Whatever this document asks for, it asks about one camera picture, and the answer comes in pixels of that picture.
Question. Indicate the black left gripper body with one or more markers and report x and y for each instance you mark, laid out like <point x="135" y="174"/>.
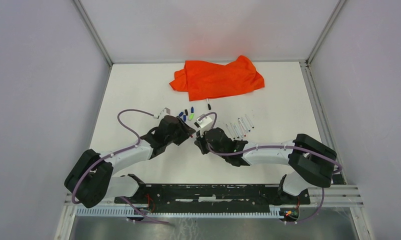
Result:
<point x="181" y="133"/>

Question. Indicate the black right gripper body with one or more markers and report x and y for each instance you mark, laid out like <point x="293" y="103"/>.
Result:
<point x="203" y="146"/>

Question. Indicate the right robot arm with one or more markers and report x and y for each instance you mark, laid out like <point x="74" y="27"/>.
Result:
<point x="312" y="162"/>

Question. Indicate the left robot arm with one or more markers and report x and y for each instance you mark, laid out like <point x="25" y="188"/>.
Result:
<point x="93" y="179"/>

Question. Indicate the black capped white pen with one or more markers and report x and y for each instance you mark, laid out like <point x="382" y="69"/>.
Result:
<point x="230" y="131"/>

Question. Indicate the blue capped pen left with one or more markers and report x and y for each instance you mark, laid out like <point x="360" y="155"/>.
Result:
<point x="239" y="132"/>

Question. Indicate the black pen near cloth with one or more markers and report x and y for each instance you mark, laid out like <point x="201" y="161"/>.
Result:
<point x="208" y="104"/>

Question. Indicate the orange cloth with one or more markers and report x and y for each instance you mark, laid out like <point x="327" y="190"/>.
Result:
<point x="206" y="80"/>

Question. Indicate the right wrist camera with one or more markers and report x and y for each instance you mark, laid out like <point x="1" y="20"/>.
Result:
<point x="204" y="123"/>

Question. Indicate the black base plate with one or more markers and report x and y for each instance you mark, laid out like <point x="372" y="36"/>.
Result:
<point x="205" y="207"/>

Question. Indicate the aluminium frame rail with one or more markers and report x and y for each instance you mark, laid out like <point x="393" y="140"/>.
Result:
<point x="337" y="195"/>

